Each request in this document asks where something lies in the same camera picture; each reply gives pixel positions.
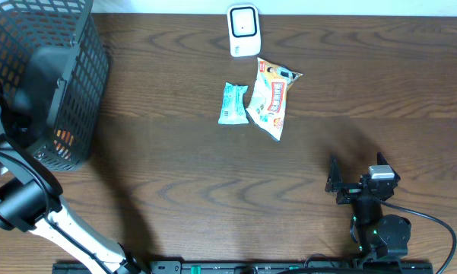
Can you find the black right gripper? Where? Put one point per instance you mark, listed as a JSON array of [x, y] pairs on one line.
[[350, 192]]

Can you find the yellow snack bag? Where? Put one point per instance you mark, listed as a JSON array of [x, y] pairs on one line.
[[267, 107]]

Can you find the teal wet wipe packet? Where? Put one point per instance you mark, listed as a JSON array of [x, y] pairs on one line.
[[232, 109]]

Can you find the orange tissue pack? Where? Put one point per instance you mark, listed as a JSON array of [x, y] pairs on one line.
[[63, 142]]

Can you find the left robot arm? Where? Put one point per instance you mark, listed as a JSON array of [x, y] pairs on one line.
[[33, 202]]

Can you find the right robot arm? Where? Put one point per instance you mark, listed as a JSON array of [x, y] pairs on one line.
[[382, 238]]

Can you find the white barcode scanner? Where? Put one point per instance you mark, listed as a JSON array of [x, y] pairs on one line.
[[244, 30]]

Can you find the dark grey plastic mesh basket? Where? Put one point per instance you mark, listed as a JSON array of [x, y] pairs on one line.
[[53, 72]]

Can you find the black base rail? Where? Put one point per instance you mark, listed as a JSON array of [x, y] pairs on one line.
[[176, 267]]

